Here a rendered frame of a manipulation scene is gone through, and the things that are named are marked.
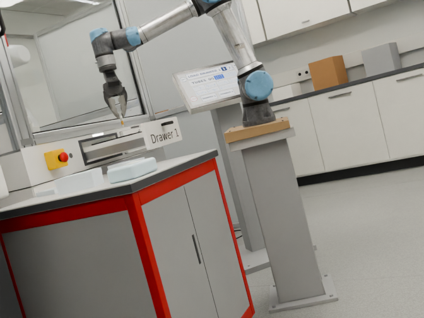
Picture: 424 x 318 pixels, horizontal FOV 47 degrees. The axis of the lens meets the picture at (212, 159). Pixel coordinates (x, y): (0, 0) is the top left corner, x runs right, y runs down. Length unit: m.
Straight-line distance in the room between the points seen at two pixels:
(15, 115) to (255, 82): 0.93
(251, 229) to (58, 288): 1.61
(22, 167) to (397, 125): 3.54
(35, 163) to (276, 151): 0.97
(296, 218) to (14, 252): 1.13
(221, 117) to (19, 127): 1.34
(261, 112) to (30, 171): 0.97
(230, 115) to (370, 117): 2.09
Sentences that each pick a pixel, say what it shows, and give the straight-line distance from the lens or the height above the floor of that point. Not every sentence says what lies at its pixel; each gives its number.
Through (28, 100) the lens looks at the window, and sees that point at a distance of 2.05.
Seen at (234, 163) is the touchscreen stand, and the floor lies 0.59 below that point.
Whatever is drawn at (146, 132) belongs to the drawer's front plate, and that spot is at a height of 0.89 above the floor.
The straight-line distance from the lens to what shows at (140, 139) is 2.02.
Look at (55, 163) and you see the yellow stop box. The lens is 1.98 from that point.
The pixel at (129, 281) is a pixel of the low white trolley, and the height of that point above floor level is 0.48.
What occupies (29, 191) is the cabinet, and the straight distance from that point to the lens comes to 1.95.
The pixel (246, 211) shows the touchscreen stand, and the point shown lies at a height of 0.29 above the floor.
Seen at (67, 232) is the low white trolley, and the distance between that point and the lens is 1.55.
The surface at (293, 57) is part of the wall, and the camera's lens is 5.65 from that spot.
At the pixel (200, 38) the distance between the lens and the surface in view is 3.86.
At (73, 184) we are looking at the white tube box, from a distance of 1.60.
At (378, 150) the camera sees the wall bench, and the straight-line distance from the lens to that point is 4.79.
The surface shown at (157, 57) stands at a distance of 4.06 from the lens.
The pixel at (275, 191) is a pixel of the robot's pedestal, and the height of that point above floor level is 0.51.
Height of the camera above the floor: 0.87
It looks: 4 degrees down
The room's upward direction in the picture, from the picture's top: 15 degrees counter-clockwise
